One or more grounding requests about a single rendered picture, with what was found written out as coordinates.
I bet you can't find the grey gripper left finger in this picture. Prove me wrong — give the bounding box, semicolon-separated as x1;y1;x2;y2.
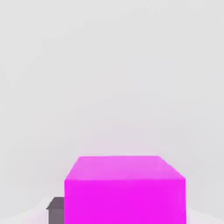
12;196;65;224

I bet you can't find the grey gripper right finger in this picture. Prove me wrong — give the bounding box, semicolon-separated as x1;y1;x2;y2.
185;199;223;224

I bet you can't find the small magenta cube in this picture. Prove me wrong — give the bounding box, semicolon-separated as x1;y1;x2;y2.
64;155;186;224

